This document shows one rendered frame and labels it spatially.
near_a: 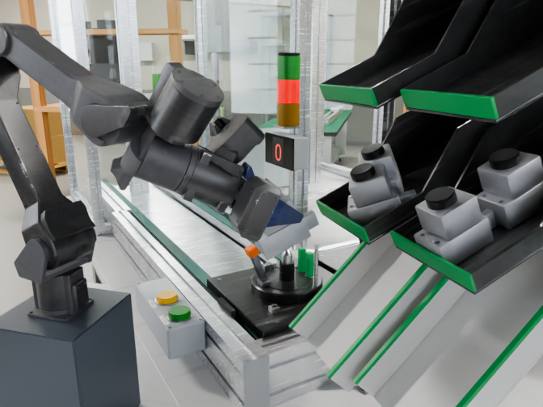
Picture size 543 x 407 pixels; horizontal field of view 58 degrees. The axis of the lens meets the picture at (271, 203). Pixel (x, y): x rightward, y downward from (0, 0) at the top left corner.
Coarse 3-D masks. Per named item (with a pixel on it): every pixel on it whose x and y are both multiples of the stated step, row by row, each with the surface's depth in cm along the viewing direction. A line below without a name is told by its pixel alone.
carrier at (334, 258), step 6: (348, 246) 117; (354, 246) 117; (324, 252) 114; (330, 252) 114; (336, 252) 114; (342, 252) 114; (348, 252) 114; (318, 258) 110; (324, 258) 110; (330, 258) 110; (336, 258) 110; (342, 258) 110; (318, 264) 109; (324, 264) 107; (330, 264) 107; (336, 264) 107; (342, 264) 107; (330, 270) 106; (336, 270) 104
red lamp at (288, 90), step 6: (282, 84) 105; (288, 84) 104; (294, 84) 105; (282, 90) 105; (288, 90) 105; (294, 90) 105; (282, 96) 106; (288, 96) 105; (294, 96) 105; (282, 102) 106; (288, 102) 105; (294, 102) 106
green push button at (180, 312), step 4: (172, 308) 87; (176, 308) 87; (180, 308) 87; (184, 308) 87; (188, 308) 87; (168, 312) 87; (172, 312) 86; (176, 312) 86; (180, 312) 86; (184, 312) 86; (188, 312) 86; (168, 316) 86; (172, 316) 85; (176, 316) 85; (180, 316) 85; (184, 316) 85; (188, 316) 86; (172, 320) 85; (176, 320) 85; (180, 320) 85
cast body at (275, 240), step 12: (288, 204) 59; (312, 216) 62; (276, 228) 59; (288, 228) 60; (300, 228) 60; (312, 228) 63; (264, 240) 59; (276, 240) 60; (288, 240) 60; (300, 240) 61; (264, 252) 60; (276, 252) 60
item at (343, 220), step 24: (408, 120) 70; (432, 120) 72; (456, 120) 73; (384, 144) 70; (408, 144) 71; (432, 144) 73; (456, 144) 59; (408, 168) 70; (432, 168) 67; (456, 168) 60; (336, 192) 69; (336, 216) 64; (384, 216) 58; (408, 216) 59
